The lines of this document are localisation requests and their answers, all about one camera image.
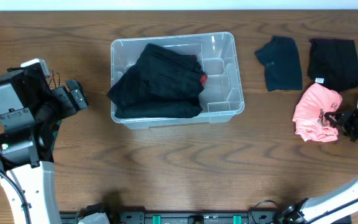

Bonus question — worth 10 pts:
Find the red plaid flannel shirt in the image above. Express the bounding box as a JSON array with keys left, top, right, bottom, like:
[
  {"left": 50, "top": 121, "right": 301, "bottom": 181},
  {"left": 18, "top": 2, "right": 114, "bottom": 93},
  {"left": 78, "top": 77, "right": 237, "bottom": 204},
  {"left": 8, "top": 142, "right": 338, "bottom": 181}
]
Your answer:
[{"left": 195, "top": 62, "right": 208, "bottom": 85}]

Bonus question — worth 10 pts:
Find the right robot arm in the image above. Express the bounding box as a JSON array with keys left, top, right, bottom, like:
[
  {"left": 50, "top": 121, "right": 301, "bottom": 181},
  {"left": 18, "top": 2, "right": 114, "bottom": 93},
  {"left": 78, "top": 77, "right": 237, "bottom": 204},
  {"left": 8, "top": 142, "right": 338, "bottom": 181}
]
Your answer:
[{"left": 275, "top": 107, "right": 358, "bottom": 223}]

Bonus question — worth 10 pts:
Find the small black folded garment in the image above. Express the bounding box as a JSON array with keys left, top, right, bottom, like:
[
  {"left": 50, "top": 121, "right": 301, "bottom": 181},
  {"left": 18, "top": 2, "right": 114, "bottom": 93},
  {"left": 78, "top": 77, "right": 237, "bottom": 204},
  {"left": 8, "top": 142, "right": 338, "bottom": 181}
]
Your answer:
[{"left": 254, "top": 36, "right": 303, "bottom": 91}]

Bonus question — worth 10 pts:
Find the clear plastic storage bin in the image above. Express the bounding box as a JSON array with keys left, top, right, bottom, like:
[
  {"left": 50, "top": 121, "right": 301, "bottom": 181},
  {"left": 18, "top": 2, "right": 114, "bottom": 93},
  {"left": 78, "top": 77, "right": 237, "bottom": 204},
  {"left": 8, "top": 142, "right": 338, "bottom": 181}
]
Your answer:
[{"left": 111, "top": 32, "right": 245, "bottom": 129}]

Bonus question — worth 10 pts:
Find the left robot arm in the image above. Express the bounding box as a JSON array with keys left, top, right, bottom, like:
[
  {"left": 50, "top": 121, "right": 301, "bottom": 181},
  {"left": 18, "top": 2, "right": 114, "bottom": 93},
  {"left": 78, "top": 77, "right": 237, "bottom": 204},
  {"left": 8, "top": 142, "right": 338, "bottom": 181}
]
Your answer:
[{"left": 0, "top": 69, "right": 89, "bottom": 223}]

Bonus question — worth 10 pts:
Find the black mounting rail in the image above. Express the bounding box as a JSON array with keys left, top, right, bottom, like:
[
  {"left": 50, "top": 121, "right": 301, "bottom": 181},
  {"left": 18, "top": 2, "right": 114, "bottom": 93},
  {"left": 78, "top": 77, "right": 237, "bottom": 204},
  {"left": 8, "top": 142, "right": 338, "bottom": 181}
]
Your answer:
[{"left": 59, "top": 210, "right": 352, "bottom": 224}]

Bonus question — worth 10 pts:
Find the dark green folded garment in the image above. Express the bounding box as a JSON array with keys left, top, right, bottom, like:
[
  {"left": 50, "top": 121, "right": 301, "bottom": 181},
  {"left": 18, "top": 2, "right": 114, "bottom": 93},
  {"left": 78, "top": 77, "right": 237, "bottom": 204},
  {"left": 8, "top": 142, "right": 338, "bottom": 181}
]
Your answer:
[{"left": 51, "top": 120, "right": 62, "bottom": 151}]

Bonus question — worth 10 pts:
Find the pink printed t-shirt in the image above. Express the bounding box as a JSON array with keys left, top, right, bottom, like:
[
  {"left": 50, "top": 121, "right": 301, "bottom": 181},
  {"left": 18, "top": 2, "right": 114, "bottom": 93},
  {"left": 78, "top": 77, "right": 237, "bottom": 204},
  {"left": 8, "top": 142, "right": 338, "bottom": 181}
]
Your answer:
[{"left": 292, "top": 83, "right": 342, "bottom": 142}]

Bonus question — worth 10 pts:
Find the black folded garment with tag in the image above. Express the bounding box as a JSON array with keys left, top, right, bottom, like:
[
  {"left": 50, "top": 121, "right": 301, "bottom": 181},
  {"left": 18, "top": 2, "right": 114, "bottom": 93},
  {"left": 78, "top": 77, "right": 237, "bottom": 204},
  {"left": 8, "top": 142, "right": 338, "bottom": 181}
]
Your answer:
[{"left": 307, "top": 38, "right": 358, "bottom": 92}]

